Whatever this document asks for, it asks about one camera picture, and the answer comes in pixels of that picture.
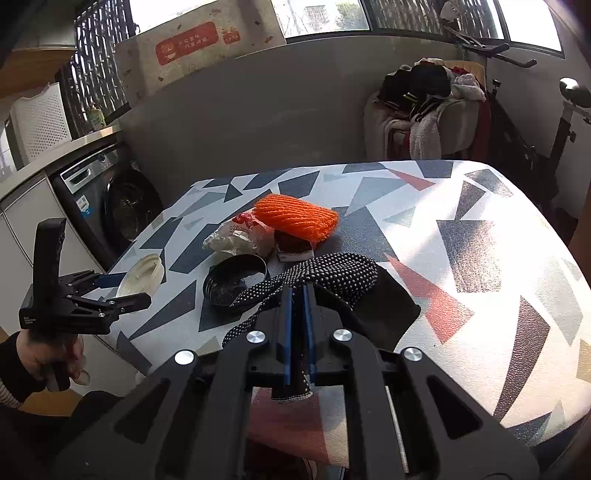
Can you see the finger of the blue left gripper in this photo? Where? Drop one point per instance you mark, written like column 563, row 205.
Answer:
column 128, row 304
column 103, row 281

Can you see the black dotted glove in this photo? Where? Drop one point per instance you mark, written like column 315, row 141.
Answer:
column 360, row 314

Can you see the small dark wrapper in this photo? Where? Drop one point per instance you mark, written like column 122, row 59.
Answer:
column 290, row 249

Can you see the orange foam fruit net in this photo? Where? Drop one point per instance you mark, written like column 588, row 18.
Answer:
column 297, row 217

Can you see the white perforated laundry basket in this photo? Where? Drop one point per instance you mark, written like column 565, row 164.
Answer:
column 40, row 123

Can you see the pile of clothes on chair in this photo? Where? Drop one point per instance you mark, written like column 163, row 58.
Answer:
column 434, row 109

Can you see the person's left forearm sleeve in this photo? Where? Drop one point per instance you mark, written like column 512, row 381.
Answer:
column 17, row 384

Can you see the black exercise bike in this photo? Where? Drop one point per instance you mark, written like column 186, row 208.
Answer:
column 541, row 70

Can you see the white cabinet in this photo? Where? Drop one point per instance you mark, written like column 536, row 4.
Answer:
column 21, row 210

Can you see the geometric patterned table cover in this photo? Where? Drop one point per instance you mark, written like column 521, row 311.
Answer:
column 505, row 309

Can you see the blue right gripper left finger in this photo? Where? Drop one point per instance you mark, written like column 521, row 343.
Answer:
column 286, row 332

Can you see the cream round plastic lid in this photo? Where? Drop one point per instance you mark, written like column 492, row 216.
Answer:
column 144, row 277

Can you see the cardboard box with red label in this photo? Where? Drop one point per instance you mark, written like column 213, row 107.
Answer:
column 209, row 34

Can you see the grey front-load washing machine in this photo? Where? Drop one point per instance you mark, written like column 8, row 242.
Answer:
column 107, row 199

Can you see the crumpled white plastic wrapper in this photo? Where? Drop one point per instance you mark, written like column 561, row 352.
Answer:
column 243, row 233

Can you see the person's left hand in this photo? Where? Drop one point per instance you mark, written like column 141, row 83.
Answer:
column 38, row 357

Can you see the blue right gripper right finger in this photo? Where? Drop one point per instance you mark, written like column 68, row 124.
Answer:
column 309, row 303

